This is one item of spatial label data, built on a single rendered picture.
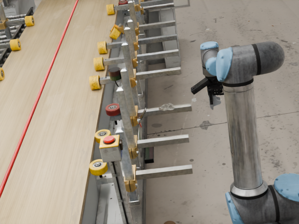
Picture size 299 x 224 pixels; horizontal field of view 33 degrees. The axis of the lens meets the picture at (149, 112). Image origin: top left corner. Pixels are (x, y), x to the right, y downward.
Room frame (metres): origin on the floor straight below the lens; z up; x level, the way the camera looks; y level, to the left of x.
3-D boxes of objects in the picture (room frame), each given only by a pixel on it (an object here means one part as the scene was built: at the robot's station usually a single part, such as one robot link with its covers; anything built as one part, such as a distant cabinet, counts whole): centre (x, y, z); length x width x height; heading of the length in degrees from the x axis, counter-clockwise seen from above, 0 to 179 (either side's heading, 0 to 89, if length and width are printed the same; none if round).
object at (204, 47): (2.27, -0.35, 1.14); 0.10 x 0.09 x 0.12; 0
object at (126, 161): (1.77, 0.14, 0.87); 0.03 x 0.03 x 0.48; 85
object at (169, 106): (2.29, -0.09, 0.87); 0.09 x 0.07 x 0.02; 85
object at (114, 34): (3.32, 0.14, 0.93); 0.09 x 0.08 x 0.09; 85
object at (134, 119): (2.29, 0.09, 0.85); 0.13 x 0.06 x 0.05; 175
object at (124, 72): (2.27, 0.09, 0.90); 0.03 x 0.03 x 0.48; 85
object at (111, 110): (2.32, 0.19, 0.85); 0.08 x 0.08 x 0.11
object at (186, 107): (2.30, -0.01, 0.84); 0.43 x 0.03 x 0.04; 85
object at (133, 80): (2.54, 0.07, 0.95); 0.13 x 0.06 x 0.05; 175
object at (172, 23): (3.30, -0.10, 0.95); 0.36 x 0.03 x 0.03; 85
